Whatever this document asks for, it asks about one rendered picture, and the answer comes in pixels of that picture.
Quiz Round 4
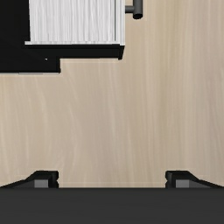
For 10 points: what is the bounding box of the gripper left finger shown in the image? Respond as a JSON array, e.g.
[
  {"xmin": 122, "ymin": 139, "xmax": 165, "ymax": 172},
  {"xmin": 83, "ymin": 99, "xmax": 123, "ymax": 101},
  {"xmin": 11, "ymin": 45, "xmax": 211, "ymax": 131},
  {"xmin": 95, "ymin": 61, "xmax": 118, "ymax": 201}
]
[{"xmin": 0, "ymin": 170, "xmax": 60, "ymax": 189}]

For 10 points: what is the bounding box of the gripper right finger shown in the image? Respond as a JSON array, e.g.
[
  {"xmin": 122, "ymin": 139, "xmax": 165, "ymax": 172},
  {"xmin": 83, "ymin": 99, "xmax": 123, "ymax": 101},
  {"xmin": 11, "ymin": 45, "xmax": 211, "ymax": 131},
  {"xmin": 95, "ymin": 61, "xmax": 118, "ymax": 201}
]
[{"xmin": 164, "ymin": 170, "xmax": 224, "ymax": 189}]

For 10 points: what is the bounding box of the cabinet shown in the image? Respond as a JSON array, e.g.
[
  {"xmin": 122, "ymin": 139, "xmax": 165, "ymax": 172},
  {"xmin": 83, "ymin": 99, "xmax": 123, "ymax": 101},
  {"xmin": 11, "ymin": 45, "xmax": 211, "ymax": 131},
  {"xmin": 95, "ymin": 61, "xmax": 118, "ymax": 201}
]
[{"xmin": 0, "ymin": 0, "xmax": 62, "ymax": 74}]

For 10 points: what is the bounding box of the open white cabinet drawer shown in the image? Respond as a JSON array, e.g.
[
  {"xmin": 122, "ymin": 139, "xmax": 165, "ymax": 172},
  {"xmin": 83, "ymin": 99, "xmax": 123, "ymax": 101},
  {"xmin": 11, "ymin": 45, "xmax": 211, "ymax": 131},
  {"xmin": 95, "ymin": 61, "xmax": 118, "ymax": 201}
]
[{"xmin": 24, "ymin": 0, "xmax": 144, "ymax": 61}]

